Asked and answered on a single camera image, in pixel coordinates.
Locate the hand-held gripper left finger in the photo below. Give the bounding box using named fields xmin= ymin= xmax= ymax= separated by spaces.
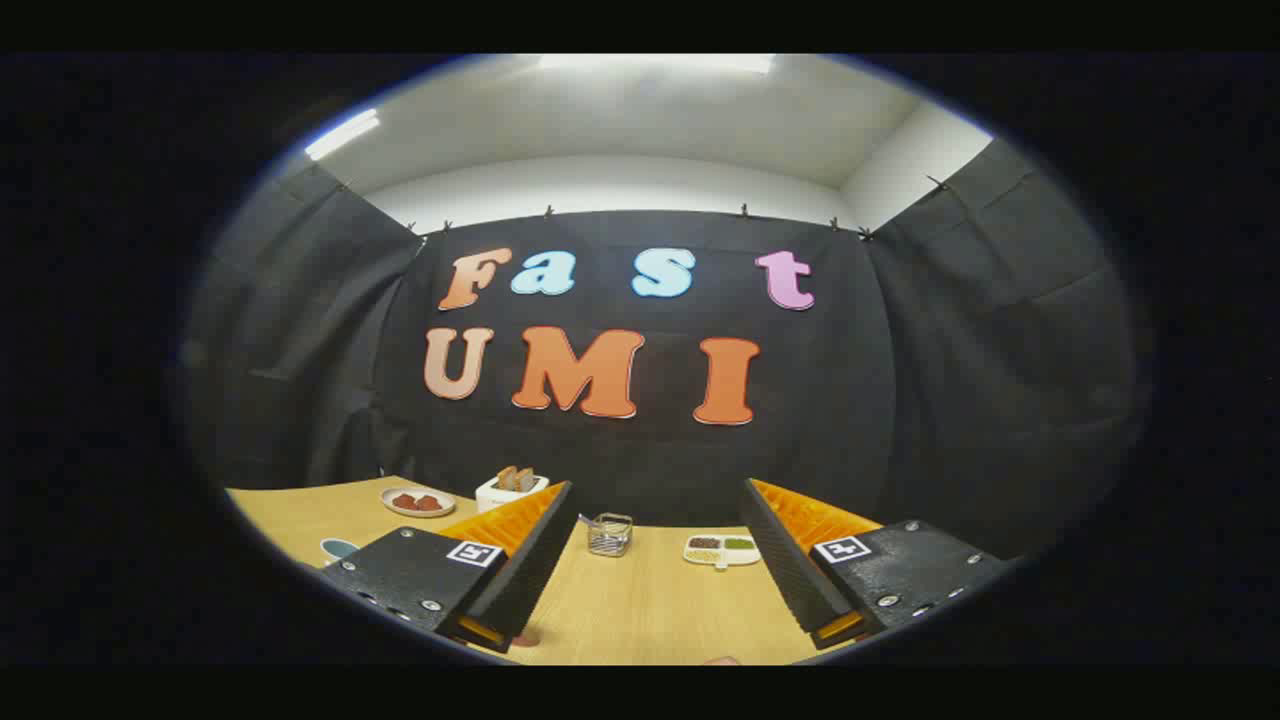
xmin=318 ymin=480 xmax=581 ymax=654

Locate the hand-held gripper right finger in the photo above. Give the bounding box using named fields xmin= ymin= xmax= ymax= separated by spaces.
xmin=738 ymin=477 xmax=1006 ymax=651

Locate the white divided dish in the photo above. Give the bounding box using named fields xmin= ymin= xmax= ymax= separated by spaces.
xmin=683 ymin=534 xmax=762 ymax=571

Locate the white toaster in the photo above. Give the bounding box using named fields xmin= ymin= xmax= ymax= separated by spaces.
xmin=475 ymin=475 xmax=550 ymax=515

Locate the white round plate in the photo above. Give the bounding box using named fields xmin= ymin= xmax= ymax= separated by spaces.
xmin=380 ymin=487 xmax=457 ymax=518

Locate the wooden table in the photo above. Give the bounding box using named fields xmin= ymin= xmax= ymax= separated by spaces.
xmin=225 ymin=477 xmax=1001 ymax=666

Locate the ceiling light strip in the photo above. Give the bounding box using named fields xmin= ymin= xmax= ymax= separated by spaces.
xmin=538 ymin=54 xmax=777 ymax=75
xmin=304 ymin=108 xmax=382 ymax=162

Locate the wire mesh basket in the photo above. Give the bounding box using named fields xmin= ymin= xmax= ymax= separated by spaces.
xmin=587 ymin=512 xmax=634 ymax=558

